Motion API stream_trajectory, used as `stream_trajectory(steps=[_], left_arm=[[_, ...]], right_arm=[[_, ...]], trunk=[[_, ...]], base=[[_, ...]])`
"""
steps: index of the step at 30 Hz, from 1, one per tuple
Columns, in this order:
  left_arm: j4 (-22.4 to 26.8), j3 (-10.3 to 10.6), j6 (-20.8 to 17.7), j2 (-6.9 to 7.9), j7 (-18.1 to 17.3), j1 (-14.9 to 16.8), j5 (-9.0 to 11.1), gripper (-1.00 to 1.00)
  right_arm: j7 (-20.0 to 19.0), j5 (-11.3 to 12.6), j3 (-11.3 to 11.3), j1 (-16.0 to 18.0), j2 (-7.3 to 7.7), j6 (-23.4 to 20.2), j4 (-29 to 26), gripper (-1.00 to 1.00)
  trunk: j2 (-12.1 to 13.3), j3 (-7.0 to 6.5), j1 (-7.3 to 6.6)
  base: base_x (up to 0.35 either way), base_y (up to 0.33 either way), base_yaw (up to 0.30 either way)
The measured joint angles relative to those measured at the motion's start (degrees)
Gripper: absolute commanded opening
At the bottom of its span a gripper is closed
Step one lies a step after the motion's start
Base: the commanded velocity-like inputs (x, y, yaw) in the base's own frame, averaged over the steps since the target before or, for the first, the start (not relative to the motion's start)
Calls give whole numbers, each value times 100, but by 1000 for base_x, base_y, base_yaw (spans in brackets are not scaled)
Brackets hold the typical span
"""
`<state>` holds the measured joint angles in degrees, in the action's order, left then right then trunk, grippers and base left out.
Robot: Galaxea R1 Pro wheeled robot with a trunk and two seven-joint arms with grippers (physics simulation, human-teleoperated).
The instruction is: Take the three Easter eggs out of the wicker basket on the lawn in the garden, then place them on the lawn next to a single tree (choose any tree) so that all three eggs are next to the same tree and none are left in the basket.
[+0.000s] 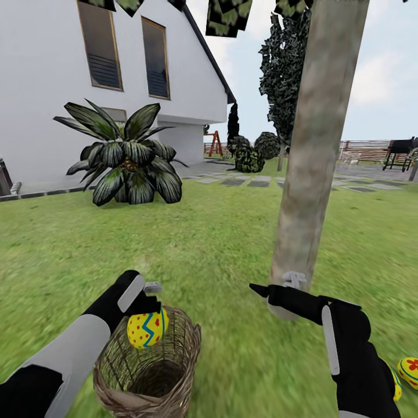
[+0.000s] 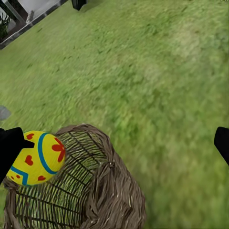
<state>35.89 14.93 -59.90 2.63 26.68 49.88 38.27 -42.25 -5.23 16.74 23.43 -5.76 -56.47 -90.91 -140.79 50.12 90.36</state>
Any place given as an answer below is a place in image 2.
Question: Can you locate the easter egg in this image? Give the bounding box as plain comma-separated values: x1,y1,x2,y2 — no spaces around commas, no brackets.
7,130,73,189

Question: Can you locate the wicker basket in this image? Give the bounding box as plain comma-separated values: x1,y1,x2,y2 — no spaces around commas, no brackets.
2,123,146,229

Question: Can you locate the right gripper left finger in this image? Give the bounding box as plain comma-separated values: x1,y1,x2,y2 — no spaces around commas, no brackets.
0,127,25,184

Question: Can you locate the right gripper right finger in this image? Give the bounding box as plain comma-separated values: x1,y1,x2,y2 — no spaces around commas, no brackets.
214,127,229,165

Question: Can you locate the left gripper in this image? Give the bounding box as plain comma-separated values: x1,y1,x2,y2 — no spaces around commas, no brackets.
0,128,34,148

